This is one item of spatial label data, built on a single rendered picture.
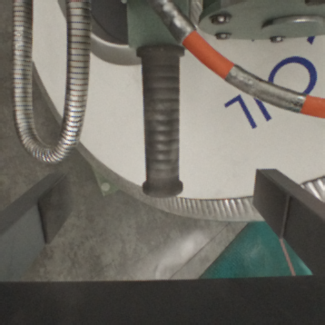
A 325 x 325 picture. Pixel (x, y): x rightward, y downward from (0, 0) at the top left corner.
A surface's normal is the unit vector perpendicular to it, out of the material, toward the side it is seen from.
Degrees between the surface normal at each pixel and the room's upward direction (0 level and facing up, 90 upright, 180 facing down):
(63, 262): 0
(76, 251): 0
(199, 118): 90
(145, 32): 58
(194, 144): 90
